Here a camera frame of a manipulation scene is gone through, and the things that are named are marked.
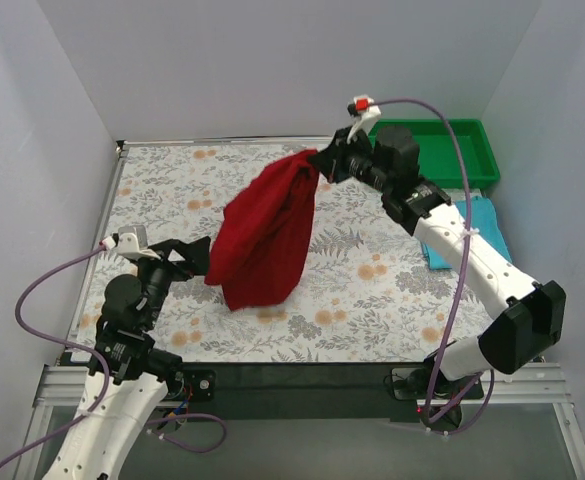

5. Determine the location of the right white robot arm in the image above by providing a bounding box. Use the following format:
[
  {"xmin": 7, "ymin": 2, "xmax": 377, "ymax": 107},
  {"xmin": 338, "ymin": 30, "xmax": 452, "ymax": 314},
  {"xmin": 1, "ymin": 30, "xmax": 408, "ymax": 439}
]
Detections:
[{"xmin": 310, "ymin": 125, "xmax": 566, "ymax": 398}]

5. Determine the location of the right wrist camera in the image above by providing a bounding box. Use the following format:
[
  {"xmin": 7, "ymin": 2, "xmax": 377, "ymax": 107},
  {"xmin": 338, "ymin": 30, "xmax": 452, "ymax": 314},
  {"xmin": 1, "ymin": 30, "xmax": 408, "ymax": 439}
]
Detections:
[{"xmin": 346, "ymin": 95, "xmax": 382, "ymax": 143}]

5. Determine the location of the folded turquoise t-shirt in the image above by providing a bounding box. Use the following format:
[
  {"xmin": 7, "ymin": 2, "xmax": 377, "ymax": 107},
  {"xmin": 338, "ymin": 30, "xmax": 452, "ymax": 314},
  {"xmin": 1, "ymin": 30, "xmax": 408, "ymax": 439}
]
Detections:
[{"xmin": 421, "ymin": 197, "xmax": 512, "ymax": 270}]

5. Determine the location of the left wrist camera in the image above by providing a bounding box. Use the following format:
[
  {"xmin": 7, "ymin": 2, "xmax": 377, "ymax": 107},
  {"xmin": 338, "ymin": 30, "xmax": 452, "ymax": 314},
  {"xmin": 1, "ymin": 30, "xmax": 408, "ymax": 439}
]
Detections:
[{"xmin": 100, "ymin": 225, "xmax": 161, "ymax": 261}]

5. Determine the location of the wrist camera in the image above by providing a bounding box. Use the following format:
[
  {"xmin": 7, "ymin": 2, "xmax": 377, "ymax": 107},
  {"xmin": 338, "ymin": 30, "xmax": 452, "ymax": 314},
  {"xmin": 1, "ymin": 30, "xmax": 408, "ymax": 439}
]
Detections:
[
  {"xmin": 100, "ymin": 225, "xmax": 161, "ymax": 261},
  {"xmin": 346, "ymin": 95, "xmax": 382, "ymax": 143}
]

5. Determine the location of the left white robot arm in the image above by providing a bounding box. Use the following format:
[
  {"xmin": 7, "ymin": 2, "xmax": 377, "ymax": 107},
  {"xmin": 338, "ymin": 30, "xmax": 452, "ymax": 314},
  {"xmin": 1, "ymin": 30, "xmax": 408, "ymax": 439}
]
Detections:
[{"xmin": 45, "ymin": 227, "xmax": 211, "ymax": 479}]

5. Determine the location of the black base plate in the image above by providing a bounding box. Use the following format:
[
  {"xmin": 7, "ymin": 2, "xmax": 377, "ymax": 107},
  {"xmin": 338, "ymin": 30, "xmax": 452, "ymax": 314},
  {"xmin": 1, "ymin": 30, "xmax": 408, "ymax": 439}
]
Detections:
[{"xmin": 163, "ymin": 362, "xmax": 432, "ymax": 423}]

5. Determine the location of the red t-shirt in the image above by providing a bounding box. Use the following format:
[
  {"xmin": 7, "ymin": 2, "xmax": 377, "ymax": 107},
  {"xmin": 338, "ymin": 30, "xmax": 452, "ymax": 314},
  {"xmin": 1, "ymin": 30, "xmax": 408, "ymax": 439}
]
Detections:
[{"xmin": 205, "ymin": 149, "xmax": 320, "ymax": 311}]

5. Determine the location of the floral patterned table mat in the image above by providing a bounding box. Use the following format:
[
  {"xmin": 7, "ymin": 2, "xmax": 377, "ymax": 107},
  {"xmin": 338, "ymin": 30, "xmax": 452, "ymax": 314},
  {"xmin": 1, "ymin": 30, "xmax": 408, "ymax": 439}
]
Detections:
[{"xmin": 107, "ymin": 144, "xmax": 493, "ymax": 362}]

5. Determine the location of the green plastic tray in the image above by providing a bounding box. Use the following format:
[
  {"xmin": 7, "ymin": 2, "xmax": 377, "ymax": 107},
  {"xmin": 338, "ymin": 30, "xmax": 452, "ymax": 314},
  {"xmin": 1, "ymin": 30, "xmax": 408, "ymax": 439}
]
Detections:
[{"xmin": 370, "ymin": 119, "xmax": 501, "ymax": 189}]

